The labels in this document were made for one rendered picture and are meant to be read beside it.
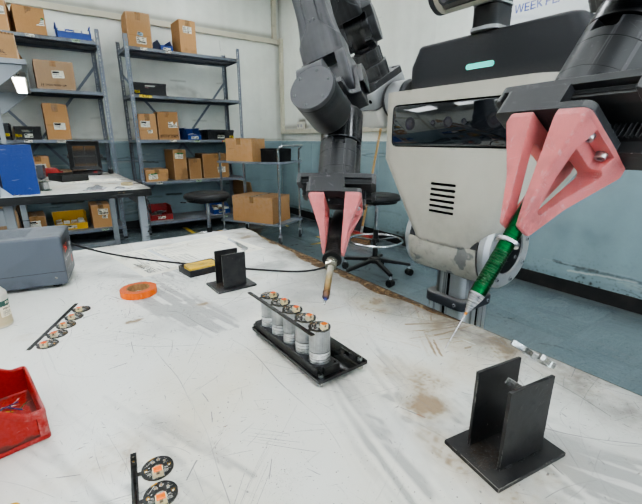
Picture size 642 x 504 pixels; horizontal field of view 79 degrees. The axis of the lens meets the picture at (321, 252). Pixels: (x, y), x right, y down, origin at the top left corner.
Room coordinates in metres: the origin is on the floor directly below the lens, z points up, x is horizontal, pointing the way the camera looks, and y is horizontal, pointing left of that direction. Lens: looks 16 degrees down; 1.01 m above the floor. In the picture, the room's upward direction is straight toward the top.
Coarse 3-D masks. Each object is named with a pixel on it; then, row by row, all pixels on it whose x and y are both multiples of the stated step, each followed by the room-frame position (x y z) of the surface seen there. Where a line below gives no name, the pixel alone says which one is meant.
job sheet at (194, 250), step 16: (192, 240) 1.01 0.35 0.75; (208, 240) 1.01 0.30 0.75; (224, 240) 1.01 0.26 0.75; (112, 256) 0.86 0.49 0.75; (144, 256) 0.86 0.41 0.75; (160, 256) 0.86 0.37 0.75; (176, 256) 0.86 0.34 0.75; (192, 256) 0.86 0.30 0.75; (208, 256) 0.86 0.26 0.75; (144, 272) 0.75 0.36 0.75; (160, 272) 0.75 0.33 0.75
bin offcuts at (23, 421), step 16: (0, 368) 0.35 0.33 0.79; (16, 368) 0.36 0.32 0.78; (0, 384) 0.34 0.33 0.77; (16, 384) 0.35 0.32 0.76; (32, 384) 0.33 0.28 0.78; (0, 400) 0.34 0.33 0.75; (16, 400) 0.34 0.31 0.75; (32, 400) 0.34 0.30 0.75; (0, 416) 0.27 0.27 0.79; (16, 416) 0.28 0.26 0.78; (32, 416) 0.29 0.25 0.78; (0, 432) 0.27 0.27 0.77; (16, 432) 0.28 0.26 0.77; (32, 432) 0.29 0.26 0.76; (48, 432) 0.29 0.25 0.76; (0, 448) 0.27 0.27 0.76; (16, 448) 0.27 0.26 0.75
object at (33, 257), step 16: (0, 240) 0.64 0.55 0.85; (16, 240) 0.65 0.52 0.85; (32, 240) 0.65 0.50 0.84; (48, 240) 0.66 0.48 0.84; (64, 240) 0.71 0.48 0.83; (0, 256) 0.63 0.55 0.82; (16, 256) 0.64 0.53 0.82; (32, 256) 0.65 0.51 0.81; (48, 256) 0.66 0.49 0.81; (64, 256) 0.68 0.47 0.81; (0, 272) 0.63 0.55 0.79; (16, 272) 0.64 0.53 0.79; (32, 272) 0.65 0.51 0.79; (48, 272) 0.66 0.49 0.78; (64, 272) 0.67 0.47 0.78; (16, 288) 0.64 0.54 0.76
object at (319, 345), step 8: (312, 336) 0.38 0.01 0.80; (320, 336) 0.38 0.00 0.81; (328, 336) 0.38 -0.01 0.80; (312, 344) 0.38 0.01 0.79; (320, 344) 0.38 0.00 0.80; (328, 344) 0.38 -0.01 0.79; (312, 352) 0.38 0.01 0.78; (320, 352) 0.38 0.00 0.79; (328, 352) 0.38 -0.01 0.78; (312, 360) 0.38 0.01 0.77; (320, 360) 0.38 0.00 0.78; (328, 360) 0.38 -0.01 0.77
